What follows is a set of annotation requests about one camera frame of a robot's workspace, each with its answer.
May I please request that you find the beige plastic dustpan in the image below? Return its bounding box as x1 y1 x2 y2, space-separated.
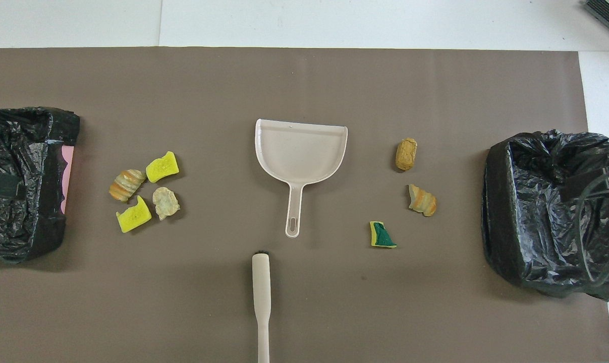
255 118 349 238

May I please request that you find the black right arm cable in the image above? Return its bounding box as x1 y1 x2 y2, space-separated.
576 169 609 283

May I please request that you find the beige hand brush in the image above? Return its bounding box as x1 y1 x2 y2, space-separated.
252 251 272 363

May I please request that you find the brown paper table mat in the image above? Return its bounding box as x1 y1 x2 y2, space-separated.
0 47 609 363

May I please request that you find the orange striped croissant piece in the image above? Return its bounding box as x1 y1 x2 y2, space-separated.
108 169 147 202

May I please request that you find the tan striped croissant piece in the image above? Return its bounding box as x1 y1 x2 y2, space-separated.
408 184 437 217

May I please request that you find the brown bread roll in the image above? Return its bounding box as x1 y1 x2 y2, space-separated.
395 138 418 172

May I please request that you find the green and yellow sponge piece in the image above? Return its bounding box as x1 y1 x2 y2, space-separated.
369 221 398 249

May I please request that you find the bin covered by black bag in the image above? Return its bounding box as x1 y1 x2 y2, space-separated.
481 130 609 302

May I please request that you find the pale bread piece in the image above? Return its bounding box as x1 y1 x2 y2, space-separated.
152 187 181 221

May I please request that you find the pink bin with black bag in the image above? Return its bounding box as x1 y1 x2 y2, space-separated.
0 106 81 264

